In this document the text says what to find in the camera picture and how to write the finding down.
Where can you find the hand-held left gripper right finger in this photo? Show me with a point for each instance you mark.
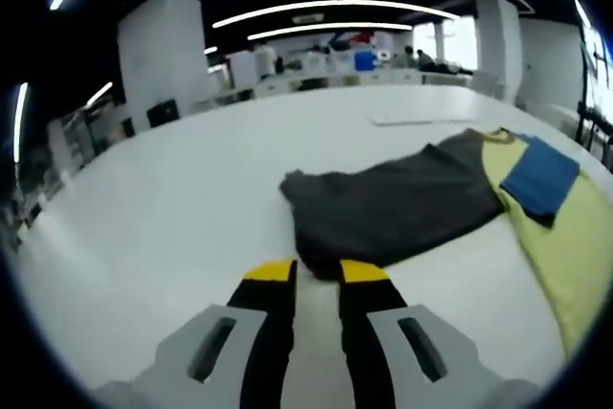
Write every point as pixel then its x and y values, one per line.
pixel 373 356

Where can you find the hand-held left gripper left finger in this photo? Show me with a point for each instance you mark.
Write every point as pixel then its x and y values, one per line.
pixel 268 356

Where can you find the yellow grey blue garment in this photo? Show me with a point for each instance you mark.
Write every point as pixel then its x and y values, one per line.
pixel 383 217

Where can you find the white table socket strip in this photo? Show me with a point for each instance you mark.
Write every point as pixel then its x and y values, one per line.
pixel 397 118

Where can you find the black cabinet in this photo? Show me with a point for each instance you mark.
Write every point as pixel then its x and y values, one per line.
pixel 163 113

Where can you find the white counter cabinet row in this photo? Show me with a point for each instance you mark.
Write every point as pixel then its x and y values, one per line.
pixel 335 81

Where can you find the white tall box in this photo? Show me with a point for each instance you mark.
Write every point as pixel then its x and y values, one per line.
pixel 244 69

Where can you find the blue plastic box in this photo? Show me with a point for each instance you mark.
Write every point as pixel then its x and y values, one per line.
pixel 364 61

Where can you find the white square pillar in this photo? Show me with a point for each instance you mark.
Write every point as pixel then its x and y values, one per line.
pixel 163 50
pixel 498 45

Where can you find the black tripod stand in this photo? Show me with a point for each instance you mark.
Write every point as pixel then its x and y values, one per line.
pixel 596 112

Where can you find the short curved ceiling light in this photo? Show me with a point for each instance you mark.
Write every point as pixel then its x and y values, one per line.
pixel 330 26

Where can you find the ceiling air vent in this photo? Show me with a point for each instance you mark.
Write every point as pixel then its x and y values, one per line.
pixel 306 19

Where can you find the long curved ceiling light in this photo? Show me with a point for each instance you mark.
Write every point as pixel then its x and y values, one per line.
pixel 335 6

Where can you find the red and blue wall banner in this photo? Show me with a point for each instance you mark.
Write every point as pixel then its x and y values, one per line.
pixel 354 39

